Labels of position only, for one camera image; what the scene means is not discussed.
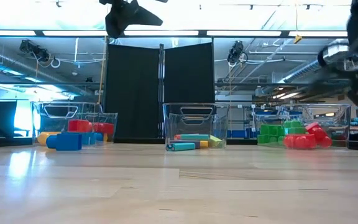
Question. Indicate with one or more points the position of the lime green slim toy block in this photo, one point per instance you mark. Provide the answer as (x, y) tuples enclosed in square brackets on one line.
[(215, 141)]

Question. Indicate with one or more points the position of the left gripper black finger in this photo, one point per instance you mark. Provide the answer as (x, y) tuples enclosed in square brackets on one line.
[(115, 26), (145, 18)]

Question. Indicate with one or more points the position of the yellow slim toy block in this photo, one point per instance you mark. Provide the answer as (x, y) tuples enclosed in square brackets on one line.
[(204, 144)]

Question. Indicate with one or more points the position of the silver ventilation duct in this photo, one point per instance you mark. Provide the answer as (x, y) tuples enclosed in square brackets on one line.
[(300, 71)]

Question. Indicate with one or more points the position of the blue chunky toy block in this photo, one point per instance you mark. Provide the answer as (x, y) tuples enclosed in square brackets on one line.
[(89, 138), (68, 142), (99, 137)]

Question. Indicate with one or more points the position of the yellow hanging hook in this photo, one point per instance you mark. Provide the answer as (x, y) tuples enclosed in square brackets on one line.
[(297, 39)]

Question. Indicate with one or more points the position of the black folding divider screen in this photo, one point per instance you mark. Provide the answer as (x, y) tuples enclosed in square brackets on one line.
[(132, 93)]

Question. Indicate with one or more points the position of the grey ceiling pipe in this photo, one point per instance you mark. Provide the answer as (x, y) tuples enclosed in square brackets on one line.
[(11, 60)]

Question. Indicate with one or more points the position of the clear plastic bin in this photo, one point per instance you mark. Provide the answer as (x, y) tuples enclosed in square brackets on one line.
[(340, 118), (110, 118), (219, 124)]

